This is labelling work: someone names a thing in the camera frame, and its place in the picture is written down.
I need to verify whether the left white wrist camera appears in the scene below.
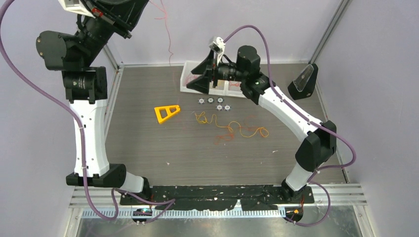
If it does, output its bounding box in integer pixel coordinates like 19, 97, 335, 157
58, 0, 93, 17

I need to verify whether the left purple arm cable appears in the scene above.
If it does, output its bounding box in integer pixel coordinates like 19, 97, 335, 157
0, 0, 177, 225

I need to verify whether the middle clear plastic bin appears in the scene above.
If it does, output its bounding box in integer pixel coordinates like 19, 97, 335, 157
209, 80, 228, 96

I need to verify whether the white slotted cable duct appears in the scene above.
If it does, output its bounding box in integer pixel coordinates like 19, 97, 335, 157
80, 209, 289, 219

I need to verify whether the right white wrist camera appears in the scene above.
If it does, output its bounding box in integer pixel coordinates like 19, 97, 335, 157
209, 37, 225, 65

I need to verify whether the right clear plastic bin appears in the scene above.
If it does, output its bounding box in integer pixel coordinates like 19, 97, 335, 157
225, 81, 246, 98

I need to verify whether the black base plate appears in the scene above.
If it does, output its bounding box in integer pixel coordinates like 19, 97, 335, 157
119, 184, 314, 211

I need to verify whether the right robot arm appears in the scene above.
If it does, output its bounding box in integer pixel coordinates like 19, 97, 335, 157
186, 45, 336, 203

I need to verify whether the left clear plastic bin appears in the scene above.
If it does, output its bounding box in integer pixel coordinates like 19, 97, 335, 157
179, 60, 200, 94

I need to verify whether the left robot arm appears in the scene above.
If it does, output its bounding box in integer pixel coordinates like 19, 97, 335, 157
36, 0, 152, 204

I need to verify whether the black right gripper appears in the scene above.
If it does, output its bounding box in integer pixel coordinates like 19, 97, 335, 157
187, 49, 247, 95

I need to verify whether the black wedge stand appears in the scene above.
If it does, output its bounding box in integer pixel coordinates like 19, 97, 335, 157
288, 64, 319, 100

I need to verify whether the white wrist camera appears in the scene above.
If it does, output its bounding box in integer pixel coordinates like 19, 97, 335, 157
58, 0, 93, 17
209, 37, 225, 65

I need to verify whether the clear plastic bin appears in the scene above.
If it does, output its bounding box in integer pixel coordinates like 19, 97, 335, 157
225, 81, 246, 98
179, 60, 200, 94
209, 80, 228, 96

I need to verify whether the yellow triangular plastic part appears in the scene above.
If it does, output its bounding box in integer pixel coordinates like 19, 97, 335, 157
154, 105, 181, 124

